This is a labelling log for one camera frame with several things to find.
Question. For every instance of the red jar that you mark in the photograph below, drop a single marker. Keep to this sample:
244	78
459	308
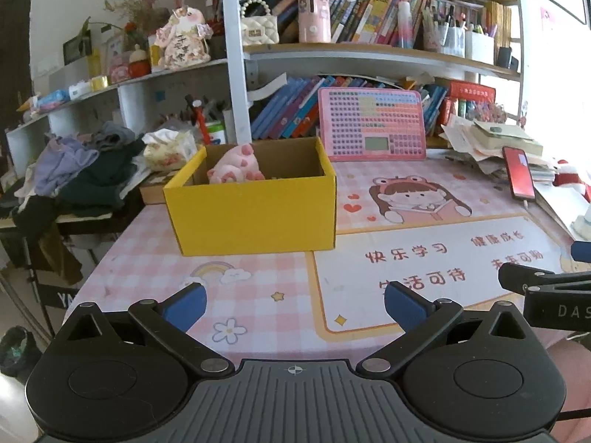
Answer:
138	68

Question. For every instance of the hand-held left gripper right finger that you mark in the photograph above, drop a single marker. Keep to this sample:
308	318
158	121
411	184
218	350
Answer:
404	304

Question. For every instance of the white green jar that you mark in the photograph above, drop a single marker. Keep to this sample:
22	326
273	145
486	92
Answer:
216	134

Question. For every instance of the red santa plush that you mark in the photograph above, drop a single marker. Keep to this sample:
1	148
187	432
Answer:
570	177

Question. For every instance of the clear pen cup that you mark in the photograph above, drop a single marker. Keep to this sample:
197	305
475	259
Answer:
450	41

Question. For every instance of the row of colourful books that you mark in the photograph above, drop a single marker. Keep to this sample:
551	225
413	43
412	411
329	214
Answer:
360	14

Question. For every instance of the red gift box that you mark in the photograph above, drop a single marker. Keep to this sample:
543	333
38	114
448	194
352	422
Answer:
471	91

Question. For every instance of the yellow cardboard box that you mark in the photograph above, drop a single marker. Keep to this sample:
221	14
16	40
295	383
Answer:
249	217

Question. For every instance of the black picture frame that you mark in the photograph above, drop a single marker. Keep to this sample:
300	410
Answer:
74	50

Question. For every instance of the pink learning tablet toy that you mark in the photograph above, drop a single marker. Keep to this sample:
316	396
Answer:
369	120

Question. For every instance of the pink cylindrical container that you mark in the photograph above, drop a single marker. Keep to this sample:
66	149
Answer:
314	23

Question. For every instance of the red smartphone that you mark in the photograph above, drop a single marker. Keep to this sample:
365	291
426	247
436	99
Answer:
519	175

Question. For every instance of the white bookshelf unit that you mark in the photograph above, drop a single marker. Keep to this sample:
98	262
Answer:
235	78

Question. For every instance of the dried flower bouquet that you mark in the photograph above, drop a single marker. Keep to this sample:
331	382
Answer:
138	7

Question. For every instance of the floral lucky cat figurine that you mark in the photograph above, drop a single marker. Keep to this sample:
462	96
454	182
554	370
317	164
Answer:
178	46

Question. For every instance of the dark wooden side table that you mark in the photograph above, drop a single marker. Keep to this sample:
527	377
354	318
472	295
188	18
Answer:
78	221

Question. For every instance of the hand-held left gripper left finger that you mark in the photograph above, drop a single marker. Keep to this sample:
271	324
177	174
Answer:
187	307

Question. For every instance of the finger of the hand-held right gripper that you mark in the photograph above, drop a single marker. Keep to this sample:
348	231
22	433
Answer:
521	277
582	251

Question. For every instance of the white pen holder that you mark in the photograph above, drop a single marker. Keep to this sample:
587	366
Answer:
479	48

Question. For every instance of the black trash bin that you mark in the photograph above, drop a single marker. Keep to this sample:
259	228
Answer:
18	355

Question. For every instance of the tissue pack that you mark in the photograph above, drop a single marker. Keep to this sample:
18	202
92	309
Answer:
168	152

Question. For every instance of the pink pig plush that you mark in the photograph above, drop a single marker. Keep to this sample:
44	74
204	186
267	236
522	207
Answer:
233	164

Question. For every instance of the stack of white papers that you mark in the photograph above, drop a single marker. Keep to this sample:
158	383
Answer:
554	203

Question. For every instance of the small black box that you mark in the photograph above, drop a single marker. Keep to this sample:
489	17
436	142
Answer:
505	57

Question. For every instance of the pile of books and papers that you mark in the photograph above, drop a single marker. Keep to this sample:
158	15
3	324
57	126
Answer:
498	136

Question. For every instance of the row of blue books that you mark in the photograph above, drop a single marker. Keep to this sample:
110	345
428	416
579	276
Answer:
286	110

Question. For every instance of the pink printed table mat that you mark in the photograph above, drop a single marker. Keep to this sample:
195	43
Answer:
258	286

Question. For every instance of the white quilted handbag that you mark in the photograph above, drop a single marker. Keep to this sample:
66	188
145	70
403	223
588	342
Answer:
258	32

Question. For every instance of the pile of clothes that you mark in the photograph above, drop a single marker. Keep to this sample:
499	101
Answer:
92	180

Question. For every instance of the row of small packets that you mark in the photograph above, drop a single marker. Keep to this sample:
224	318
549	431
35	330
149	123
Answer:
55	97

